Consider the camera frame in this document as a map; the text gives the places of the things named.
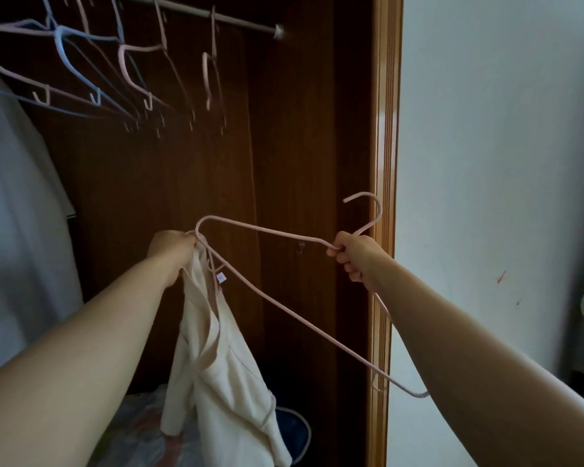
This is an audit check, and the person's right hand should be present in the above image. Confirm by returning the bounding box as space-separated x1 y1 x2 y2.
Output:
326 230 395 293

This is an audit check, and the person's left hand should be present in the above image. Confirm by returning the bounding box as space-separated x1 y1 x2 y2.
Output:
145 230 199 287

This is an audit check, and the cream t-shirt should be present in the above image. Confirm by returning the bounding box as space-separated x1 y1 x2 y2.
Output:
159 237 293 467

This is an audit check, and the person's right forearm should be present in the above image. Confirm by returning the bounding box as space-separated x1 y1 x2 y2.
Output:
367 259 584 467

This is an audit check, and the person's left forearm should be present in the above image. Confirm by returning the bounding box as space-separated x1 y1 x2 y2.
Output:
0 257 184 467

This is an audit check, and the metal closet rod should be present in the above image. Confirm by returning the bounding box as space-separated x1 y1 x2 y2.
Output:
114 0 286 40

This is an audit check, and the white shirt dark trim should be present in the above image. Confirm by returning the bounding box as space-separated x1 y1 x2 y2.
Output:
0 58 84 385

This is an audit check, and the navy bag white piping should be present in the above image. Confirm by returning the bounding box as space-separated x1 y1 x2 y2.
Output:
271 405 313 465

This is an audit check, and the row of pastel hangers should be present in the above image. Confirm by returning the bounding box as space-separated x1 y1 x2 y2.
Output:
0 0 195 137

